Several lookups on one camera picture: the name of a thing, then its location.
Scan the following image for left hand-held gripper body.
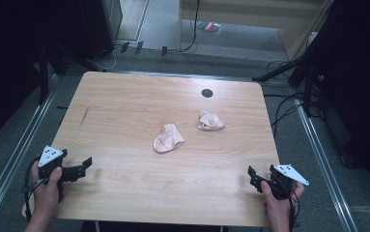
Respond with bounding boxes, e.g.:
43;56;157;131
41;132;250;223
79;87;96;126
37;145;79;184

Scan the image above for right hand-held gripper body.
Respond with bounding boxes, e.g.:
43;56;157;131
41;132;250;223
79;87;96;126
260;163;310;201

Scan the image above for person's right hand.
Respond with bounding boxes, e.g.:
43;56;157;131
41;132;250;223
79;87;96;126
260;180;306;224

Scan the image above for person's left hand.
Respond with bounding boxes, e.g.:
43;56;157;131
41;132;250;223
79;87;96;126
30;160;67;220

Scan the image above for crumpled pink sock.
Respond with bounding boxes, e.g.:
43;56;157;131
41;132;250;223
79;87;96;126
196;109;226;132

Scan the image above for flat pink sock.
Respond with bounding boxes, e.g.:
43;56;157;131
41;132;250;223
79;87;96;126
153;123;186;155

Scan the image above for black metal stand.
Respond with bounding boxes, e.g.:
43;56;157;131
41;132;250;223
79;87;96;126
251;6;341;119
36;38;101;105

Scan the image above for dark cabinet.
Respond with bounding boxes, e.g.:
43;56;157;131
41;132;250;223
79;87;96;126
77;0;125;62

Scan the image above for colourful packet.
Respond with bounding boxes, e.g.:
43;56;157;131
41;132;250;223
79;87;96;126
196;20;223;36

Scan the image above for light wooden partition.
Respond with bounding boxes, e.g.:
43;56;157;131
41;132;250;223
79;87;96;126
176;0;335;62

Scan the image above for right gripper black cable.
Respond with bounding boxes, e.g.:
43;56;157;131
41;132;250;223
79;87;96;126
275;180;302;232

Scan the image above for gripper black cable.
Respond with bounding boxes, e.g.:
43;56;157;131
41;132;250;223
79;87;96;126
21;157;49;224
275;180;302;232

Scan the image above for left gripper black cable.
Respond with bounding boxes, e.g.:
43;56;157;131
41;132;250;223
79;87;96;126
21;157;49;224

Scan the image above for metal floor rail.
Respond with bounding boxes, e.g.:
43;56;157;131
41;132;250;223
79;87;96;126
293;96;360;232
0;72;60;228

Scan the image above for tangled black floor cables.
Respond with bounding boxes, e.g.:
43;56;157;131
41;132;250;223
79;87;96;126
263;59;312;139

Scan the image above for white floor cable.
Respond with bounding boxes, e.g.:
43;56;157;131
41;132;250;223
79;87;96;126
90;44;124;73

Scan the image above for long black floor cable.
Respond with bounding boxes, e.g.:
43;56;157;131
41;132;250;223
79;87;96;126
167;0;202;53

